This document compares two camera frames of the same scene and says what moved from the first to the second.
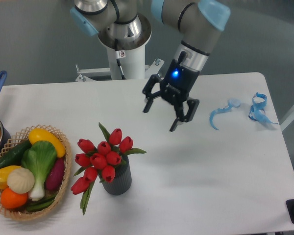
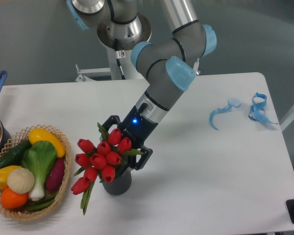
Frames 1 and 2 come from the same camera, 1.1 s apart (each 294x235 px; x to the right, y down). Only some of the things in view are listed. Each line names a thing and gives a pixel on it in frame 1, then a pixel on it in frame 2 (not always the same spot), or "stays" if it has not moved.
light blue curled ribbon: [232, 102] stays
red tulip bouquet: [100, 162] stays
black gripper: [175, 87] -> [136, 127]
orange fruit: [11, 199] stays
